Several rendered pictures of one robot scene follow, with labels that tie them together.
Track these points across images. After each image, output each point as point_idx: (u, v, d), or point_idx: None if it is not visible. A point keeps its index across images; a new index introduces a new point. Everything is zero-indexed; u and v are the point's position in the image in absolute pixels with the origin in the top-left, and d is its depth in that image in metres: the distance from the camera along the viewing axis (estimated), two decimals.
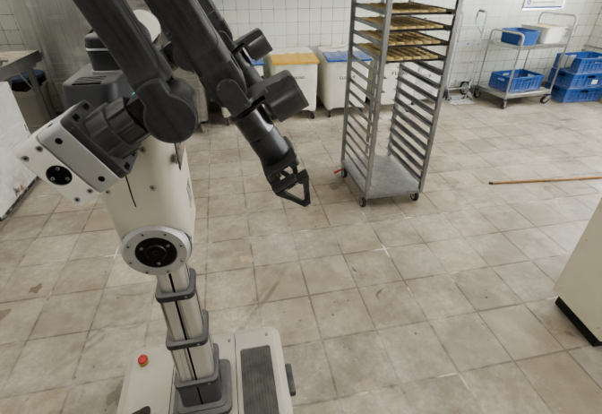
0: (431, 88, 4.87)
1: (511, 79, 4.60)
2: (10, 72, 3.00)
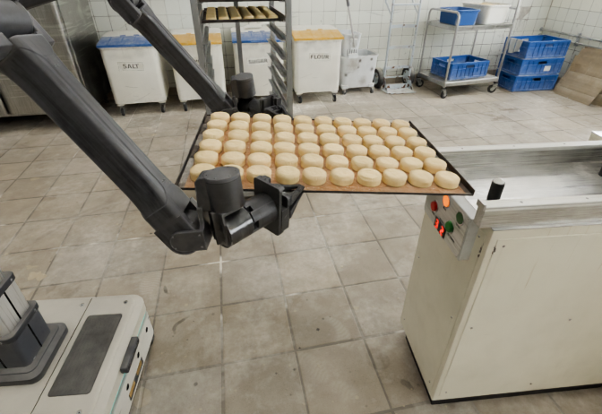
0: (363, 75, 4.35)
1: (449, 64, 4.09)
2: None
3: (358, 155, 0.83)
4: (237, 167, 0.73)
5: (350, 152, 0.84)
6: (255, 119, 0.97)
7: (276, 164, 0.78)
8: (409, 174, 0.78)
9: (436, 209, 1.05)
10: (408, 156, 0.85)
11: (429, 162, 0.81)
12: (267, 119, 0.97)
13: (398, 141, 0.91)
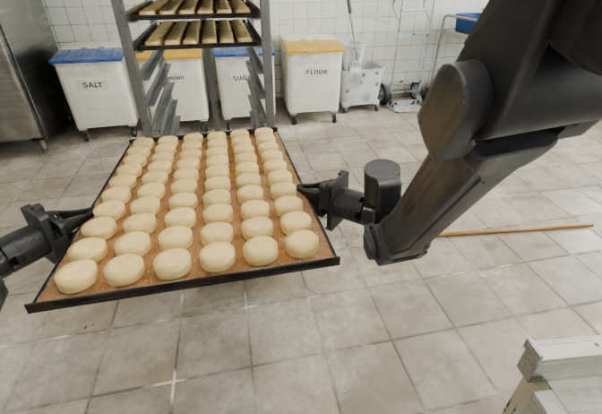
0: (367, 91, 3.79)
1: None
2: None
3: (228, 160, 0.81)
4: (287, 215, 0.59)
5: (225, 162, 0.79)
6: (107, 229, 0.56)
7: None
8: (259, 143, 0.91)
9: None
10: (226, 142, 0.92)
11: (241, 133, 0.95)
12: (113, 219, 0.59)
13: (196, 142, 0.90)
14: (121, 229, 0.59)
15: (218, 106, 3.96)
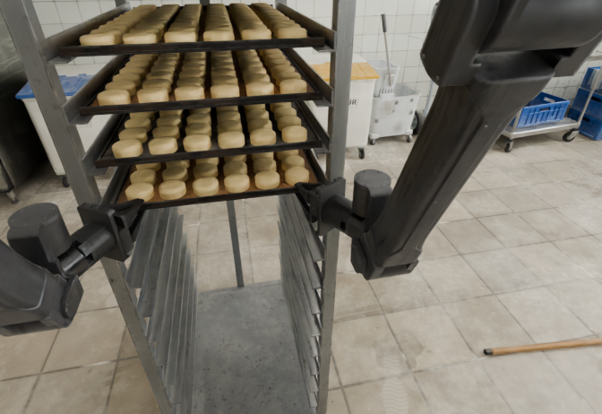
0: (399, 120, 3.23)
1: (521, 109, 2.96)
2: None
3: None
4: (287, 158, 0.79)
5: None
6: (155, 164, 0.77)
7: None
8: None
9: None
10: None
11: None
12: None
13: None
14: (163, 166, 0.80)
15: None
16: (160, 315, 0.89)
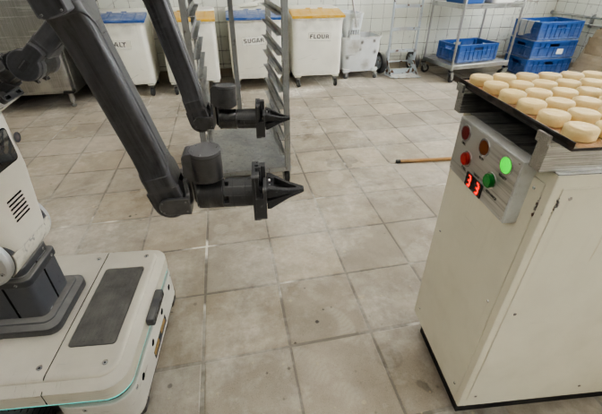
0: (365, 58, 4.12)
1: (457, 45, 3.85)
2: None
3: None
4: None
5: None
6: None
7: None
8: None
9: (468, 161, 0.82)
10: None
11: None
12: None
13: None
14: None
15: (227, 73, 4.29)
16: (202, 73, 1.78)
